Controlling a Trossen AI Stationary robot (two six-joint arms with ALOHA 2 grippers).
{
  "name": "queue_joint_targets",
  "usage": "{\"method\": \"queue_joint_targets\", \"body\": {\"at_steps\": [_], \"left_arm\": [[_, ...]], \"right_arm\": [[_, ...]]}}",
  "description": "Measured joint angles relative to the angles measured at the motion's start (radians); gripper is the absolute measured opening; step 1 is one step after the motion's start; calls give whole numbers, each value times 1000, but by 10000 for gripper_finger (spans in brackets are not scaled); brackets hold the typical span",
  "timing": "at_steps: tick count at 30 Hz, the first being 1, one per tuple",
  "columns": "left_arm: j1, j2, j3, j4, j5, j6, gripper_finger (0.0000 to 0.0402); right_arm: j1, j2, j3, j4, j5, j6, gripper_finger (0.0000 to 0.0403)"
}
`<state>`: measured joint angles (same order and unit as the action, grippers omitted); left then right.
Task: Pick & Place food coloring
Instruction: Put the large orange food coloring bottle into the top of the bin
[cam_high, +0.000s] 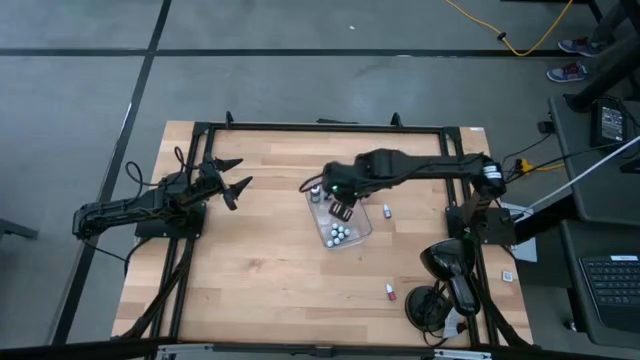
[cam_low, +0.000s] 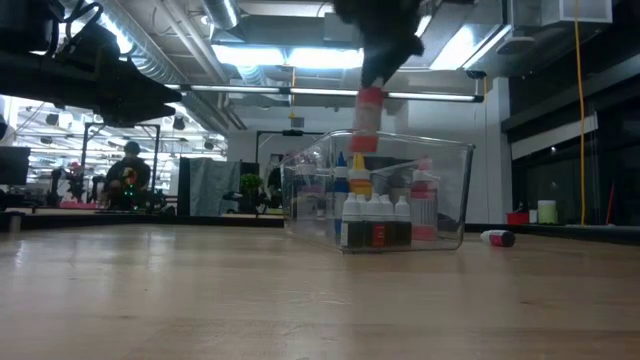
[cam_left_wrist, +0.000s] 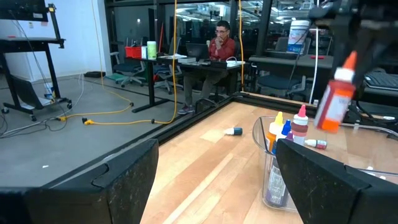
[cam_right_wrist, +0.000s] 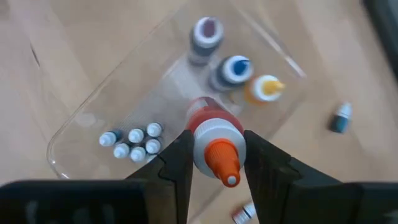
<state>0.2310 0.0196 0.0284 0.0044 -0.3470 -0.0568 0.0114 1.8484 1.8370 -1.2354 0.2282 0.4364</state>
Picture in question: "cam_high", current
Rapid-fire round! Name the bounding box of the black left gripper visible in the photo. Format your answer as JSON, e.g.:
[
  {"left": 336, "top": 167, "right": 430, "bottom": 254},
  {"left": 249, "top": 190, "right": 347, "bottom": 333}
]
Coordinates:
[{"left": 188, "top": 152, "right": 255, "bottom": 213}]

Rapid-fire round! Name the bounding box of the yellow extension cable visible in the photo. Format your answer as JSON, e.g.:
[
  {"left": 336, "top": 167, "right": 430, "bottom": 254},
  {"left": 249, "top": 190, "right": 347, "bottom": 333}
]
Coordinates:
[{"left": 443, "top": 0, "right": 576, "bottom": 58}]

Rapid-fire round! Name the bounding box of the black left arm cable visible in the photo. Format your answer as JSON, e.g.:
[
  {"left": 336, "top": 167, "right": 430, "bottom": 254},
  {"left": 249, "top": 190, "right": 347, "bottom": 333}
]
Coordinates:
[{"left": 123, "top": 145, "right": 189, "bottom": 190}]

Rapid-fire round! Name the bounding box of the black aluminium table frame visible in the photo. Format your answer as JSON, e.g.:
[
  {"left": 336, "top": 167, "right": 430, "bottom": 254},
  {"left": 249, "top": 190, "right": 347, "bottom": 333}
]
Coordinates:
[{"left": 112, "top": 110, "right": 534, "bottom": 351}]

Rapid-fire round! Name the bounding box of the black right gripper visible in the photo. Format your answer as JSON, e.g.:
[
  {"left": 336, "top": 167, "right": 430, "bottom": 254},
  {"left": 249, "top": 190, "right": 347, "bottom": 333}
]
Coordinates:
[{"left": 320, "top": 158, "right": 372, "bottom": 224}]

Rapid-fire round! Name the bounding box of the black desk lamp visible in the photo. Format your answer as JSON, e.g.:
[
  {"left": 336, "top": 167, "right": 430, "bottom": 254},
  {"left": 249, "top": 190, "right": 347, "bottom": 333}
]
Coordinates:
[{"left": 403, "top": 237, "right": 482, "bottom": 335}]

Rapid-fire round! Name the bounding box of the person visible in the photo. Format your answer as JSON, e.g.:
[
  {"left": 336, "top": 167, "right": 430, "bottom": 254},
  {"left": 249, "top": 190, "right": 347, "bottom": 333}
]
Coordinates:
[{"left": 545, "top": 4, "right": 631, "bottom": 85}]

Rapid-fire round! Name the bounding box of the clear plastic container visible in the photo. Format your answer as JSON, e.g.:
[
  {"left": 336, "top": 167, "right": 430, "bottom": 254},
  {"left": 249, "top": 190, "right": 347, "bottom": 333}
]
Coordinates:
[{"left": 304, "top": 183, "right": 374, "bottom": 250}]

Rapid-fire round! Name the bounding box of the dark grey side table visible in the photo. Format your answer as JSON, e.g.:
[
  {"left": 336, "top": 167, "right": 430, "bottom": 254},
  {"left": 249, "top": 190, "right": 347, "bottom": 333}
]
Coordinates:
[{"left": 548, "top": 93, "right": 640, "bottom": 229}]

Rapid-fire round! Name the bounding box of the white rod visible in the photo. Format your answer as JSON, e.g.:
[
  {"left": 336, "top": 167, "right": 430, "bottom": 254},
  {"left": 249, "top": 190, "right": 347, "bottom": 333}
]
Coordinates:
[{"left": 527, "top": 134, "right": 640, "bottom": 214}]

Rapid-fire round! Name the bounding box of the grey chair leg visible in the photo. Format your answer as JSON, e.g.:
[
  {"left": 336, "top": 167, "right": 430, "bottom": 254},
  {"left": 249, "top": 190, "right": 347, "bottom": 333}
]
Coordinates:
[{"left": 0, "top": 218, "right": 40, "bottom": 241}]

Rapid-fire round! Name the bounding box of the black power adapter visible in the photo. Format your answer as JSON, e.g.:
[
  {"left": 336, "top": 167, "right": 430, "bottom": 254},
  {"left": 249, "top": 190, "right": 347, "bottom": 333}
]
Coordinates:
[{"left": 591, "top": 97, "right": 630, "bottom": 150}]

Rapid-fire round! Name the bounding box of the yellow power connector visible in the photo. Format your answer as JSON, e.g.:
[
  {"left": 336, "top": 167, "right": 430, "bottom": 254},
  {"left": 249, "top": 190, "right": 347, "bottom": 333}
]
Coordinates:
[{"left": 514, "top": 158, "right": 566, "bottom": 174}]

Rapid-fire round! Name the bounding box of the black crossbar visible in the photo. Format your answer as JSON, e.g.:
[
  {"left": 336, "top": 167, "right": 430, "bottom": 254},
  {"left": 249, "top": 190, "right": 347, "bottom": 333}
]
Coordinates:
[{"left": 0, "top": 337, "right": 640, "bottom": 360}]

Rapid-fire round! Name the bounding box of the black laptop keyboard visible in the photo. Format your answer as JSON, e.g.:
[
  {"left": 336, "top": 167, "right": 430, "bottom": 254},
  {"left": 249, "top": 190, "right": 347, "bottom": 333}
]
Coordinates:
[{"left": 574, "top": 253, "right": 640, "bottom": 335}]

